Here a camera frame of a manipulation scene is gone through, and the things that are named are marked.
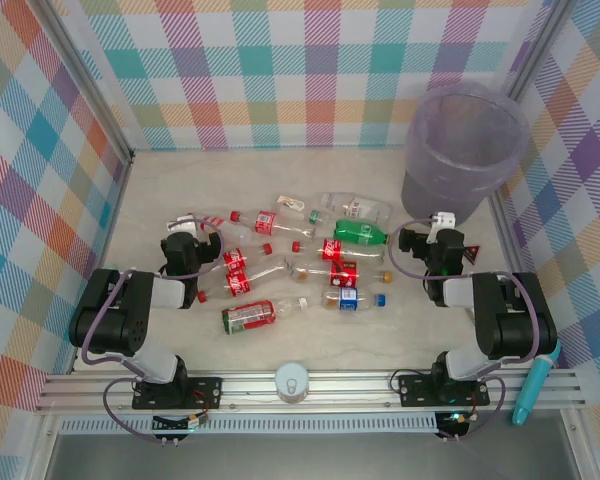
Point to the clear bottle red striped label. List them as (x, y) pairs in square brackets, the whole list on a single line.
[(237, 234)]

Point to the clear cola bottle red label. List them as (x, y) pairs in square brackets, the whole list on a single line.
[(331, 249), (264, 223), (237, 283), (235, 259)]

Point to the green plastic bottle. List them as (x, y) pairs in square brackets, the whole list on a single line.
[(360, 232)]

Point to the clear bottle white red label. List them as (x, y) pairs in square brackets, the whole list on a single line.
[(357, 205)]

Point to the bottle red green label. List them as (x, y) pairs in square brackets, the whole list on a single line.
[(247, 317)]

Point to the blue label bottle blue cap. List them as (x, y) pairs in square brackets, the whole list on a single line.
[(347, 299)]

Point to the clear bottle green cap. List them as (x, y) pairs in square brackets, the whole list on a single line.
[(315, 216)]

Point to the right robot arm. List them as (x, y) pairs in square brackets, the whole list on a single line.
[(515, 325)]

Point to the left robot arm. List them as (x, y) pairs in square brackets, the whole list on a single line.
[(110, 320)]

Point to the translucent purple plastic bin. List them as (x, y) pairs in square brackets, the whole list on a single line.
[(460, 165)]

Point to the black red triangle sticker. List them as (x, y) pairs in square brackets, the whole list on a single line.
[(472, 253)]

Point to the silver tin can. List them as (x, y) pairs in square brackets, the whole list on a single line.
[(291, 382)]

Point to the teal pen-shaped tube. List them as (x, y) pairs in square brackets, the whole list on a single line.
[(532, 387)]

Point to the small power connector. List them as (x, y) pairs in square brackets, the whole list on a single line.
[(197, 421), (459, 418)]

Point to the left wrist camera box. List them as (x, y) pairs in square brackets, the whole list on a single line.
[(185, 223)]

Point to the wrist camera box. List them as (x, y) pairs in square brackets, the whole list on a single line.
[(442, 220), (185, 223)]

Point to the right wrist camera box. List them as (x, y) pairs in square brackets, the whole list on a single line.
[(442, 220)]

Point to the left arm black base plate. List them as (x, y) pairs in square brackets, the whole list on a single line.
[(205, 392)]

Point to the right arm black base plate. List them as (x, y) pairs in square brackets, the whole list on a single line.
[(415, 390)]

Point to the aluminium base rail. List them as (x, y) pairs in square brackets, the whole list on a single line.
[(350, 390)]

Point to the aluminium frame post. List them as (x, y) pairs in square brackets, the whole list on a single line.
[(80, 85), (545, 50)]

